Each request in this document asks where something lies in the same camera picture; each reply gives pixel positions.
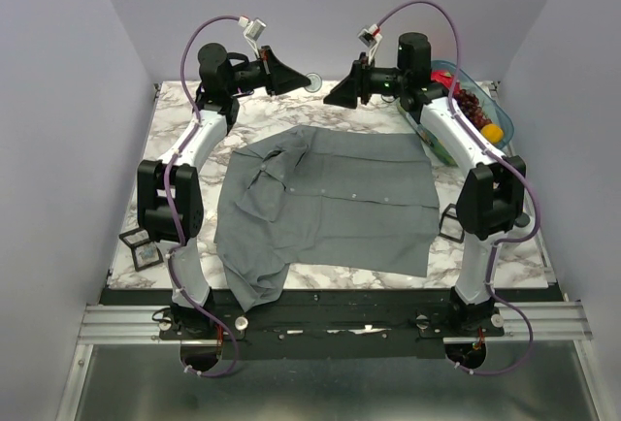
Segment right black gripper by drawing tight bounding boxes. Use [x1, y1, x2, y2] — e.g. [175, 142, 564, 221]
[323, 53, 408, 110]

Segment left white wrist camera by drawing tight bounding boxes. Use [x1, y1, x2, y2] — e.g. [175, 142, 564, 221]
[238, 16, 267, 56]

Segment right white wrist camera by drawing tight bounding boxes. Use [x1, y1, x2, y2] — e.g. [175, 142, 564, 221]
[358, 24, 382, 65]

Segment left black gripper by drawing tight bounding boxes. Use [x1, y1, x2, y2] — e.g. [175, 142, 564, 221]
[224, 46, 310, 96]

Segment pink dragon fruit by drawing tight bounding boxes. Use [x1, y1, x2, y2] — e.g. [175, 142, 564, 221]
[431, 70, 460, 93]

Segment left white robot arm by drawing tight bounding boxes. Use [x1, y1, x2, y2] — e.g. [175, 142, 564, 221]
[137, 43, 321, 340]

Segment clear teal fruit tub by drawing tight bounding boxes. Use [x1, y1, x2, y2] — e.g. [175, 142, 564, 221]
[397, 70, 514, 166]

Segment black square frame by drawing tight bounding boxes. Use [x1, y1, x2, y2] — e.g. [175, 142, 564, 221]
[118, 227, 164, 272]
[439, 203, 465, 244]

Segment dark purple grapes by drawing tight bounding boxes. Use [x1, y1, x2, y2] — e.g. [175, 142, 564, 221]
[454, 89, 492, 130]

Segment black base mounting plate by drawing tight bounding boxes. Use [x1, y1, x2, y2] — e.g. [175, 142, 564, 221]
[97, 288, 565, 372]

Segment aluminium rail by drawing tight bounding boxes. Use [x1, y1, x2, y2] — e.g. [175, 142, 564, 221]
[79, 302, 593, 346]

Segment right black square frame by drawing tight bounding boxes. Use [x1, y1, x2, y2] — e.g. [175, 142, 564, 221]
[439, 203, 465, 244]

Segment orange at tub front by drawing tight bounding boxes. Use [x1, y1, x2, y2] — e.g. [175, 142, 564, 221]
[480, 123, 505, 145]

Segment left black square frame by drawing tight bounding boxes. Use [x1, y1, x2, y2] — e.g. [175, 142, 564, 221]
[118, 227, 164, 272]

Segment grey button shirt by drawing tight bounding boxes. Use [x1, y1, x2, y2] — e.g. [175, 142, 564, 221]
[214, 125, 440, 309]

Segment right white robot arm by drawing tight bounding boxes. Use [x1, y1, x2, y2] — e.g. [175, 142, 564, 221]
[324, 25, 525, 336]

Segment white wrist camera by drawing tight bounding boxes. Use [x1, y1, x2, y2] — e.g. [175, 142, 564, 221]
[238, 16, 267, 56]
[358, 24, 382, 65]

